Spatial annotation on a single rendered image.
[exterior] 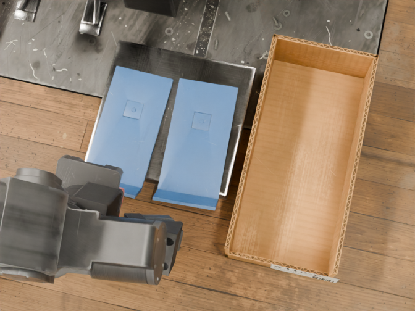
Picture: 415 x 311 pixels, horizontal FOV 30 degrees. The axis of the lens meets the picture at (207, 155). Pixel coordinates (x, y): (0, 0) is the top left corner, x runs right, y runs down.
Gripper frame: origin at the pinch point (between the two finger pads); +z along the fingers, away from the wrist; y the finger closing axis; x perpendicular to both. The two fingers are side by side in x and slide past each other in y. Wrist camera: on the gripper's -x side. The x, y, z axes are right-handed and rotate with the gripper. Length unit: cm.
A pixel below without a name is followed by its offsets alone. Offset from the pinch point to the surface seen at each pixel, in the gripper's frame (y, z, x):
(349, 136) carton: 10.0, 9.3, -25.4
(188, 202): 0.8, -0.7, -9.5
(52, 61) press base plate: 10.3, 10.5, 11.5
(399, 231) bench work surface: 1.5, 5.0, -33.3
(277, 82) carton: 13.9, 11.6, -15.8
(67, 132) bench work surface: 3.1, 6.4, 7.1
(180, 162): 3.6, 3.7, -7.2
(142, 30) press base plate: 16.0, 13.7, 2.0
